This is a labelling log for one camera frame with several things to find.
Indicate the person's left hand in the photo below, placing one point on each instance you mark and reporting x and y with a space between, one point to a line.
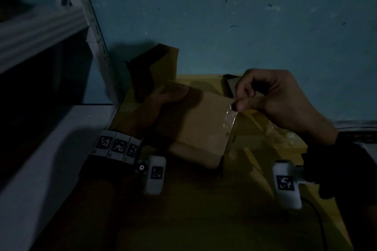
147 112

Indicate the person's right hand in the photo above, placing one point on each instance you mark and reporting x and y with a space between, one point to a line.
282 103

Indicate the brown cardboard box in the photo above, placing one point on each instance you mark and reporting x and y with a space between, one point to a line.
200 124
153 71
229 84

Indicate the person's left forearm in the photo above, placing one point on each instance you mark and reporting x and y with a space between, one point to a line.
85 215

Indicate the person's right forearm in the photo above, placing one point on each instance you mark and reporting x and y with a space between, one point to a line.
362 224

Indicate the black left wristband with markers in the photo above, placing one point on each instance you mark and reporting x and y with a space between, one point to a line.
112 153

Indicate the black patterned strip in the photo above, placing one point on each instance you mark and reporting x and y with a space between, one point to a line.
359 133

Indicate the white metal shelf rack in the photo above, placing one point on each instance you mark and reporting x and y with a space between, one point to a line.
44 39

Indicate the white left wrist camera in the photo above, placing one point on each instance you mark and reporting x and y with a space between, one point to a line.
154 174

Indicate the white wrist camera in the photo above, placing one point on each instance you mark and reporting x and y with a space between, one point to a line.
287 184
154 174

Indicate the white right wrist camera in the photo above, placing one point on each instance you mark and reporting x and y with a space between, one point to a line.
287 184

